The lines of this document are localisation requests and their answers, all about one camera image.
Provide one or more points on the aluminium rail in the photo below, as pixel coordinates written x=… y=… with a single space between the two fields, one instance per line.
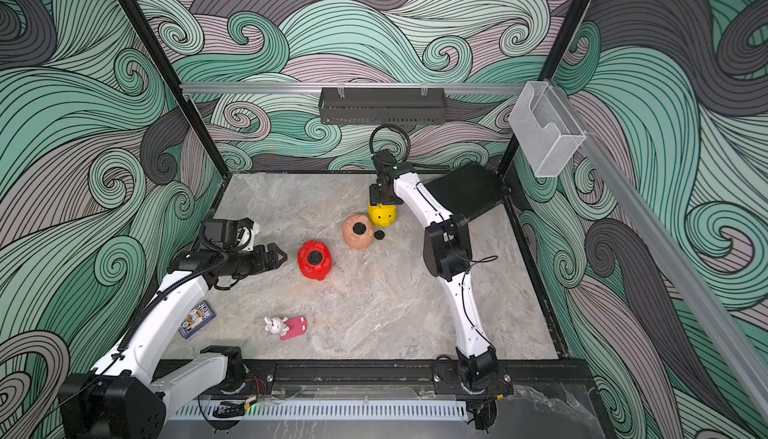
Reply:
x=276 y=87
x=613 y=162

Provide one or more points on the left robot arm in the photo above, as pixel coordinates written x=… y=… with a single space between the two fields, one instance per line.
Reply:
x=120 y=397

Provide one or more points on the peach piggy bank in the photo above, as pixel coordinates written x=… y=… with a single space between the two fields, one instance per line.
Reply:
x=358 y=242

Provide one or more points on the black perforated wall tray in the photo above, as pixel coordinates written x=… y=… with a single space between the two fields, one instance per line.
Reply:
x=383 y=106

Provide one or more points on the black square plate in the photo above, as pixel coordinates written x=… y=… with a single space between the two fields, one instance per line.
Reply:
x=470 y=190

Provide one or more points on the small blue card box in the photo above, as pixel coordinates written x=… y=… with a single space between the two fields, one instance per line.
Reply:
x=197 y=318

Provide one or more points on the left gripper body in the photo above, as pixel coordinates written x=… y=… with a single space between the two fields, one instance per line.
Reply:
x=244 y=264

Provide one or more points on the white vented strip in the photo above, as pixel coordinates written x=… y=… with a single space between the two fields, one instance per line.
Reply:
x=329 y=410

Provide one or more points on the red piggy bank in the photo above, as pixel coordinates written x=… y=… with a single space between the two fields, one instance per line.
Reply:
x=318 y=272

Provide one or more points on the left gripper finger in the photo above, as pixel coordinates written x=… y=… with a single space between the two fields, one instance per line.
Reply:
x=269 y=265
x=275 y=252

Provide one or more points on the yellow piggy bank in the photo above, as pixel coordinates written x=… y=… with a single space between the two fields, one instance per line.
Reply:
x=382 y=215

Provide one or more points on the white bunny on pink base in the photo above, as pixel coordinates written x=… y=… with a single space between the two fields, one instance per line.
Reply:
x=286 y=328

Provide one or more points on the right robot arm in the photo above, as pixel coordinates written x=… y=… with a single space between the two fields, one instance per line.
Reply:
x=447 y=254

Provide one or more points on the aluminium right rail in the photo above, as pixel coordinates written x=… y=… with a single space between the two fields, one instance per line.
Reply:
x=613 y=162

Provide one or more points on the aluminium back rail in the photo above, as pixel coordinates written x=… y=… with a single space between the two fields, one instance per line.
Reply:
x=276 y=87

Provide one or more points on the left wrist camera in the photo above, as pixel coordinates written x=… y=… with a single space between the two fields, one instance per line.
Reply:
x=247 y=232

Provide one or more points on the clear plastic wall bin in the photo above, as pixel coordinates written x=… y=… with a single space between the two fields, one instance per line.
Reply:
x=545 y=123

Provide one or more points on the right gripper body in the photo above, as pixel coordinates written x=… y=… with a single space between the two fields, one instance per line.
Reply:
x=378 y=196

